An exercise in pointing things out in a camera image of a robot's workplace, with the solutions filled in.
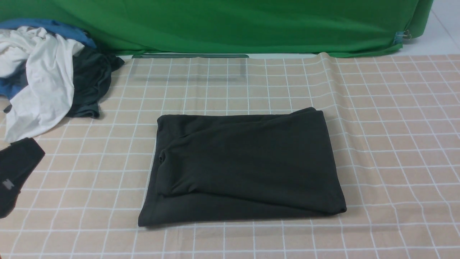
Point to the beige grid tablecloth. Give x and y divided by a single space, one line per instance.
394 126

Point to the dark gray long-sleeved shirt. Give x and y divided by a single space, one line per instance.
245 167

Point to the green backdrop cloth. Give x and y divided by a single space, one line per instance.
340 28

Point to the dark gray crumpled garment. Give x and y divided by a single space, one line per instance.
91 79

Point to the white crumpled garment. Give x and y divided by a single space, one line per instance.
48 95

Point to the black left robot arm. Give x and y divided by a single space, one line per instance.
17 162

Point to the blue crumpled garment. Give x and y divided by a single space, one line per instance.
9 88

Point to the metal binder clip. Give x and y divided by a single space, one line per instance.
401 36

